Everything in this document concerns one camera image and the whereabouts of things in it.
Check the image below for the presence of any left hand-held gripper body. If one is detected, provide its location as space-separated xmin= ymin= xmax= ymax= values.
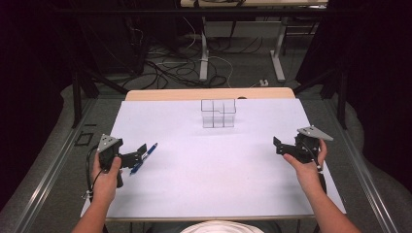
xmin=96 ymin=133 xmax=144 ymax=189

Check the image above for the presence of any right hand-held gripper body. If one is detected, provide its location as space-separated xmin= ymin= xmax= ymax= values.
xmin=275 ymin=125 xmax=334 ymax=164

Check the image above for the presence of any blue pen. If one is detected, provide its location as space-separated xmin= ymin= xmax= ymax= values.
xmin=129 ymin=142 xmax=159 ymax=176

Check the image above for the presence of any clear acrylic organizer box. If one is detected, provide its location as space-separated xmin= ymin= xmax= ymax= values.
xmin=200 ymin=98 xmax=237 ymax=129

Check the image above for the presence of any person's left hand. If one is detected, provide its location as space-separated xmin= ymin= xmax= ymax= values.
xmin=90 ymin=151 xmax=123 ymax=204

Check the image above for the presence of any person's right hand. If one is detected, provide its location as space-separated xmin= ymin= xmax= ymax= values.
xmin=283 ymin=139 xmax=328 ymax=194

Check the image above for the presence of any black metal stand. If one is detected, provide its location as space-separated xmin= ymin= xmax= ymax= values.
xmin=71 ymin=69 xmax=130 ymax=129
xmin=292 ymin=66 xmax=349 ymax=130

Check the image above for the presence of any white sheet table cover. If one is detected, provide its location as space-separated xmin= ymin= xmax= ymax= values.
xmin=81 ymin=97 xmax=347 ymax=219

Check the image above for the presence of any white desk leg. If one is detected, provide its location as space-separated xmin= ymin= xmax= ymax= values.
xmin=198 ymin=17 xmax=210 ymax=82
xmin=269 ymin=17 xmax=289 ymax=83

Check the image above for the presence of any person's white shirt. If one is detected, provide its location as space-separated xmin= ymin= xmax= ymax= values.
xmin=180 ymin=220 xmax=265 ymax=233

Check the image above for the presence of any background wooden desk top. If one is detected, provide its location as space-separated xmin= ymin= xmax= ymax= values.
xmin=180 ymin=0 xmax=328 ymax=8

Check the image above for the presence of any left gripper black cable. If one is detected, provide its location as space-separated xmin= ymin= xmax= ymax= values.
xmin=81 ymin=145 xmax=103 ymax=200

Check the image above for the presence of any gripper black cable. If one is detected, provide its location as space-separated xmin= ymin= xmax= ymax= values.
xmin=81 ymin=145 xmax=103 ymax=200
xmin=315 ymin=163 xmax=328 ymax=195

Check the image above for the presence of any black square frame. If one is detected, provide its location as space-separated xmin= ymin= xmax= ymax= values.
xmin=74 ymin=131 xmax=95 ymax=148

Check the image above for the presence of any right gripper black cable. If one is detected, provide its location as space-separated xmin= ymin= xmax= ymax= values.
xmin=315 ymin=163 xmax=328 ymax=195

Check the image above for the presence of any tangle of floor cables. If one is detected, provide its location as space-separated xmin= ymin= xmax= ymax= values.
xmin=122 ymin=16 xmax=264 ymax=90

